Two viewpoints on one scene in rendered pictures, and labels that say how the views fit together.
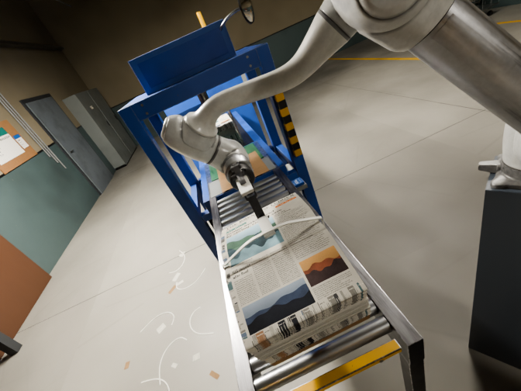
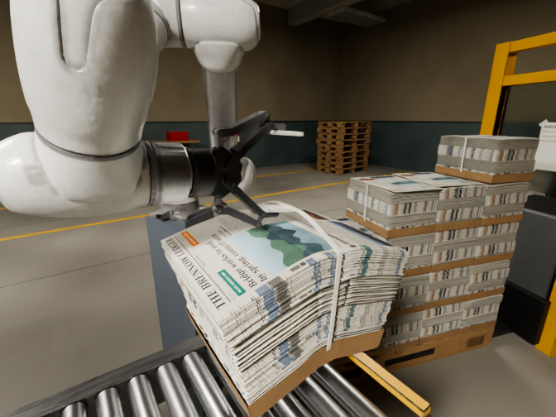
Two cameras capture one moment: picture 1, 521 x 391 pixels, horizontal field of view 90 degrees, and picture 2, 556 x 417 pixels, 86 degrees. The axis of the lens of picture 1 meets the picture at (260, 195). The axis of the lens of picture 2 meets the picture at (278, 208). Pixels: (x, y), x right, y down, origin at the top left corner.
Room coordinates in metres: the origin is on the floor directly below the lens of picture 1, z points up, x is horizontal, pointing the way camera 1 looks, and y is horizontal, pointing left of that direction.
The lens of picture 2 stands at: (0.85, 0.48, 1.39)
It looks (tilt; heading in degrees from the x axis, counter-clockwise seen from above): 17 degrees down; 237
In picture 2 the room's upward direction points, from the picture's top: straight up
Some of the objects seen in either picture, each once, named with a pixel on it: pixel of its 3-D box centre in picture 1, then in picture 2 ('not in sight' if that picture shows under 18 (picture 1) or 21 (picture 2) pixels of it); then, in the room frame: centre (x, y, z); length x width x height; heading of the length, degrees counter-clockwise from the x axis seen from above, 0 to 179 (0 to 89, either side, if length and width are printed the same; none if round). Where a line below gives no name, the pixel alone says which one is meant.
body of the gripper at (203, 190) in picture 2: (243, 181); (213, 172); (0.67, 0.03, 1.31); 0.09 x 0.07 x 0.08; 2
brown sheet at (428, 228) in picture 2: not in sight; (386, 219); (-0.50, -0.49, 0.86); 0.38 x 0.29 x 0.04; 75
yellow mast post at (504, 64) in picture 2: not in sight; (480, 184); (-1.58, -0.52, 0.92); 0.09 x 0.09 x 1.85; 74
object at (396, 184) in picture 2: not in sight; (393, 183); (-0.50, -0.48, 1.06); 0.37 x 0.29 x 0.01; 75
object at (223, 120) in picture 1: (222, 134); not in sight; (2.59, 0.10, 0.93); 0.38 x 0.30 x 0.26; 2
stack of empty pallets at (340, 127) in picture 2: not in sight; (343, 146); (-5.09, -5.43, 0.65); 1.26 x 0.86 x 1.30; 6
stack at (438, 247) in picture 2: not in sight; (360, 294); (-0.38, -0.53, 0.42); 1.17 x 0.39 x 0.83; 164
